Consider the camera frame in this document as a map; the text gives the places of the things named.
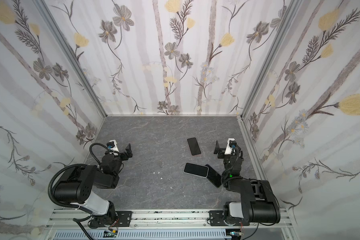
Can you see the aluminium mounting rail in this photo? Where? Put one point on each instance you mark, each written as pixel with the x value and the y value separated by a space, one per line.
pixel 161 219

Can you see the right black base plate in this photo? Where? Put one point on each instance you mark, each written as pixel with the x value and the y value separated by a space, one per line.
pixel 216 218

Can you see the white slotted cable duct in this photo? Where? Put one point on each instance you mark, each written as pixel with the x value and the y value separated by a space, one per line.
pixel 184 234

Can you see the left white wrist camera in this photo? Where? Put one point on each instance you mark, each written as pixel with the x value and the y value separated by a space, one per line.
pixel 112 146

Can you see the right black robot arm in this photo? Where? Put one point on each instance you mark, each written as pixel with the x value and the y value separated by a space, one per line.
pixel 257 204

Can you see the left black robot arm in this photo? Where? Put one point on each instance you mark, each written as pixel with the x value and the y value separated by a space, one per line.
pixel 72 187

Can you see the phone in pink case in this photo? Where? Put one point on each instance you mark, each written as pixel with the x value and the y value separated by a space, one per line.
pixel 194 146

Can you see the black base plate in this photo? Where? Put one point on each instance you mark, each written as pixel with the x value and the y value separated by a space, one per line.
pixel 216 218
pixel 124 218

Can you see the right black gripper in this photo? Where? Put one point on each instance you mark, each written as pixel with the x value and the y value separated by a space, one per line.
pixel 223 153

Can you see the black phone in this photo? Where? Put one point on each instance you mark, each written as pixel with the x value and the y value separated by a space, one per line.
pixel 214 177
pixel 196 170

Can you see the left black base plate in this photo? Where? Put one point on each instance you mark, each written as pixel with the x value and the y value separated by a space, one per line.
pixel 124 218

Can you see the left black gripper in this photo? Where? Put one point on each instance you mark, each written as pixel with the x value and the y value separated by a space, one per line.
pixel 122 154

